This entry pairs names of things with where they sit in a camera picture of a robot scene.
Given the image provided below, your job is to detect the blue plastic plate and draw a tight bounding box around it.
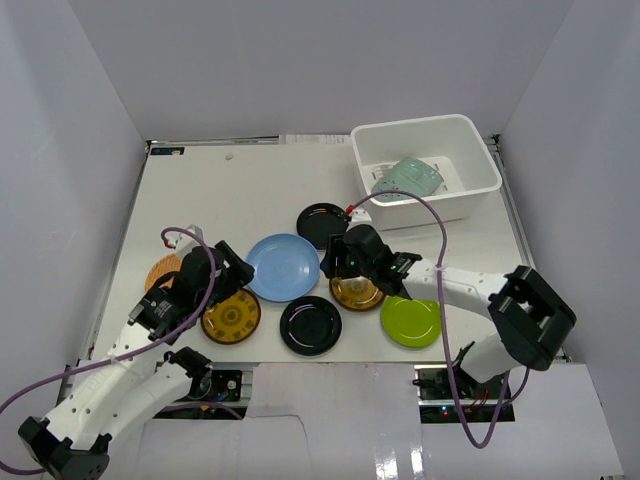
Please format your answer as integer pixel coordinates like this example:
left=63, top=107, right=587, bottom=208
left=246, top=233, right=320, bottom=303

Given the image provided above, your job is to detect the black glossy plate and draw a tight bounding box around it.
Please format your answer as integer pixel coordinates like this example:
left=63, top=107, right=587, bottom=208
left=279, top=296, right=342, bottom=357

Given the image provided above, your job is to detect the light green ceramic plate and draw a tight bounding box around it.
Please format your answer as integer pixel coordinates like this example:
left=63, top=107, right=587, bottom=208
left=372, top=157, right=444, bottom=203

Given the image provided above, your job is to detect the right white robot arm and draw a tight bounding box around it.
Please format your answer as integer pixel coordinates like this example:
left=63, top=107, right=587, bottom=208
left=320, top=225, right=577, bottom=399

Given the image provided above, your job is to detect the black plate near bin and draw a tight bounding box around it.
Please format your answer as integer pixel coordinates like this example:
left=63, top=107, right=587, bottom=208
left=296, top=202, right=350, bottom=250

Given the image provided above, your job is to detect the white plastic bin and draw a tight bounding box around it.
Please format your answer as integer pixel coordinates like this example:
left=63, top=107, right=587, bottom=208
left=351, top=114, right=502, bottom=221

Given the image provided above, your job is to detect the woven wicker plate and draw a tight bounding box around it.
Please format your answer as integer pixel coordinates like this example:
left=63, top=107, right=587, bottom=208
left=144, top=254, right=182, bottom=292

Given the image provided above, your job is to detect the large yellow patterned plate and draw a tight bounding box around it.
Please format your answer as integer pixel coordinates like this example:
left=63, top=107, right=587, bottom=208
left=329, top=277, right=386, bottom=312

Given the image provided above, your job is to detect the small yellow patterned plate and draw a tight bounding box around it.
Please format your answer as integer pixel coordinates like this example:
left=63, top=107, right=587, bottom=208
left=200, top=289, right=262, bottom=345

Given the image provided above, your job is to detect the lime green plate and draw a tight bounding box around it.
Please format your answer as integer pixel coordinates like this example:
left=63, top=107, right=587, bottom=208
left=380, top=297, right=441, bottom=349

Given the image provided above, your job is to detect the blue label sticker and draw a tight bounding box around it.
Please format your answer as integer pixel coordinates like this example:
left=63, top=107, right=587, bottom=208
left=149, top=146, right=185, bottom=156

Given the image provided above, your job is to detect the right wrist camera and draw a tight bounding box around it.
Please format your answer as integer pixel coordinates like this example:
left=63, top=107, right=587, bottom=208
left=345, top=205, right=372, bottom=227

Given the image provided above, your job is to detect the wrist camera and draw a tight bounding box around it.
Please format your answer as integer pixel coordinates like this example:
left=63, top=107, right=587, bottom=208
left=161, top=225, right=203, bottom=259
left=345, top=205, right=372, bottom=227

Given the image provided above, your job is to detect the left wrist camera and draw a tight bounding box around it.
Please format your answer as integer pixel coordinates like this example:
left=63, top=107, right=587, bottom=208
left=161, top=225, right=203, bottom=259

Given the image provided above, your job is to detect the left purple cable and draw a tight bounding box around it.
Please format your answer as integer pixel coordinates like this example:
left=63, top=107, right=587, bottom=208
left=0, top=227, right=244, bottom=475

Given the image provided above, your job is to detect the purple cable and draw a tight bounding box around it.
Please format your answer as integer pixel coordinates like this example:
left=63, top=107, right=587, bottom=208
left=347, top=193, right=531, bottom=449
left=0, top=227, right=244, bottom=475

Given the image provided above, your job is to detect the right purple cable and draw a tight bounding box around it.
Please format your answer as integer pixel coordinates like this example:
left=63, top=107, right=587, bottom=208
left=347, top=193, right=531, bottom=449

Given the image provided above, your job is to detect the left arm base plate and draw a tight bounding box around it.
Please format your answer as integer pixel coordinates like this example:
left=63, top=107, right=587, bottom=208
left=192, top=370, right=244, bottom=403

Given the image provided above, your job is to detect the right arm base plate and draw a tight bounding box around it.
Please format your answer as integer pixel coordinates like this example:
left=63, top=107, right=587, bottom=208
left=413, top=364, right=504, bottom=425

